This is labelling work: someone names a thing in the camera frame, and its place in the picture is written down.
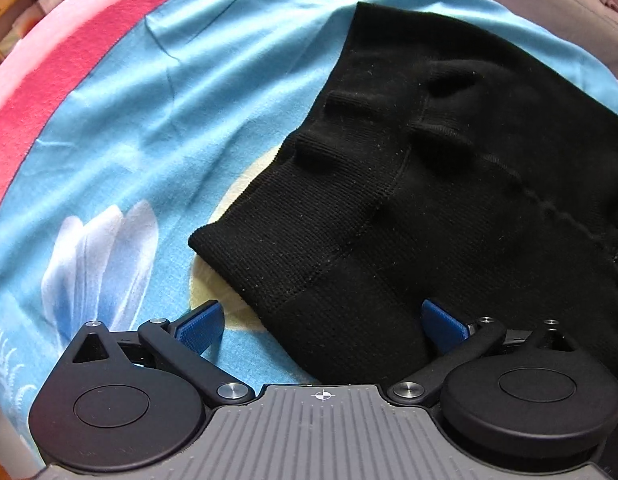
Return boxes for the black knit pants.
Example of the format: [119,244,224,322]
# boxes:
[189,4,618,385]

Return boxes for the blue floral bed sheet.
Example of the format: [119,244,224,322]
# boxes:
[0,0,618,424]

